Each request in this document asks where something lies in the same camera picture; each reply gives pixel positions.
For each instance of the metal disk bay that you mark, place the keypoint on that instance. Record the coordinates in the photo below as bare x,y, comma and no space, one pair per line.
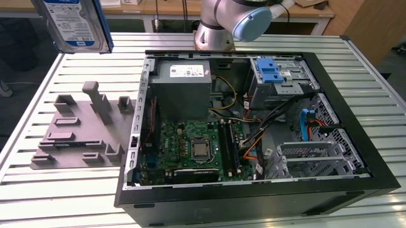
312,159

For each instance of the hard disk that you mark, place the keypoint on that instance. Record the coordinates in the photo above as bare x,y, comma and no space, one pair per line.
72,23

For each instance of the blue drive bay latch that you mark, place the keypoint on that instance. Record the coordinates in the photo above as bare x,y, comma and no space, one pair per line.
267,70

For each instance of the brown cardboard piece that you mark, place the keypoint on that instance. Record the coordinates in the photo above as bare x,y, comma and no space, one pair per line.
312,3

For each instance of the grey parts rack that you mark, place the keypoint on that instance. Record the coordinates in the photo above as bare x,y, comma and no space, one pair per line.
85,128

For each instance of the small white box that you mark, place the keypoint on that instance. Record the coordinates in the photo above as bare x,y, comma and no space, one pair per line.
131,2

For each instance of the green motherboard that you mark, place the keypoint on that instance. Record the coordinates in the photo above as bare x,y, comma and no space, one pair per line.
177,133

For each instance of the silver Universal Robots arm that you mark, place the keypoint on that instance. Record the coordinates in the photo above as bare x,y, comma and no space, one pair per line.
215,35

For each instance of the silver CPU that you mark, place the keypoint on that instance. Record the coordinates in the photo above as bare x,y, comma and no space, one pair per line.
200,149

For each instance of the wooden desk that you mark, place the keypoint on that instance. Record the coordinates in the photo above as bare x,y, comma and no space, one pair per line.
152,10

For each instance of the grey power supply unit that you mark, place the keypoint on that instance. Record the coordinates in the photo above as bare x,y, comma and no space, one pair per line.
180,99

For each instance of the black RAM stick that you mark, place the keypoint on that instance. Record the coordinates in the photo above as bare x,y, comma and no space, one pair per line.
235,147

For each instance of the metal optical drive bay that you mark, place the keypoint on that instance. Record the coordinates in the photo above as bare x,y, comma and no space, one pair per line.
290,89

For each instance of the brown wooden cabinet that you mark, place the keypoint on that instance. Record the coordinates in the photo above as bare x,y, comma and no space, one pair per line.
371,23

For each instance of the grey stand foot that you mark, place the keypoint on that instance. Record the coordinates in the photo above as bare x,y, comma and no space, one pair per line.
4,89

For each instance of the black office chair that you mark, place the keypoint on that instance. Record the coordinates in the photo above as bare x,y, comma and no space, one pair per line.
18,42

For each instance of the white paper sheet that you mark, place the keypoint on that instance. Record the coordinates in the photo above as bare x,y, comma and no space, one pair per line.
111,2

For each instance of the black open PC case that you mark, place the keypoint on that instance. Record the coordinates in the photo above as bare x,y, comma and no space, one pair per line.
253,202

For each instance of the black graphics card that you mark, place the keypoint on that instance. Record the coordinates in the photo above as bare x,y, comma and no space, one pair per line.
193,174

